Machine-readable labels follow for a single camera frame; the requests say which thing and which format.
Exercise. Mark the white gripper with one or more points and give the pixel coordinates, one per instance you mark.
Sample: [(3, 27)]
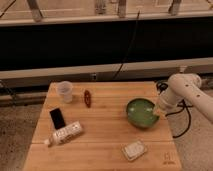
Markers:
[(166, 102)]

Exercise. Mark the green ceramic bowl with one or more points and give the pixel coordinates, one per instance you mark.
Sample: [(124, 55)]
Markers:
[(140, 113)]

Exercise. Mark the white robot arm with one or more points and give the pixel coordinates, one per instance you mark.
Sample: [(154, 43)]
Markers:
[(185, 87)]

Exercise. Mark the small brown oblong object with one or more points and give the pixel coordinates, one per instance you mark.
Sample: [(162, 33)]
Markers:
[(87, 98)]

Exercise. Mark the clear plastic cup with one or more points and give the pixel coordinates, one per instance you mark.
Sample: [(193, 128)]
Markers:
[(64, 90)]

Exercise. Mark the black smartphone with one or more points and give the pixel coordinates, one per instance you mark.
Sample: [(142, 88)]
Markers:
[(57, 118)]

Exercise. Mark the white patterned bottle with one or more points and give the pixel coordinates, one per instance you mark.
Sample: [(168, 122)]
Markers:
[(64, 134)]

